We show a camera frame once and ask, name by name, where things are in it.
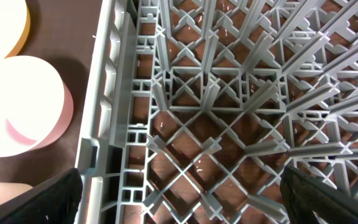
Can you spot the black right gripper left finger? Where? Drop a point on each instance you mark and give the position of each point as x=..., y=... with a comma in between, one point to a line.
x=56, y=200

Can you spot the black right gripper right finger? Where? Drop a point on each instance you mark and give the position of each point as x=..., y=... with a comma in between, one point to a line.
x=306, y=199

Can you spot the grey dishwasher rack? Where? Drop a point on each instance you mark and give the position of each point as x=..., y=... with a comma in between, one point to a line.
x=195, y=108

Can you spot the pink bowl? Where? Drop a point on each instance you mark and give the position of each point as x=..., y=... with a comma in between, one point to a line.
x=36, y=107

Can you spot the dark brown serving tray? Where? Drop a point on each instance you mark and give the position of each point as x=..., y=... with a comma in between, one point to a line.
x=62, y=32

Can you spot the yellow plate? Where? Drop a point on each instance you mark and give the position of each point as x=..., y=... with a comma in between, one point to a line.
x=14, y=26

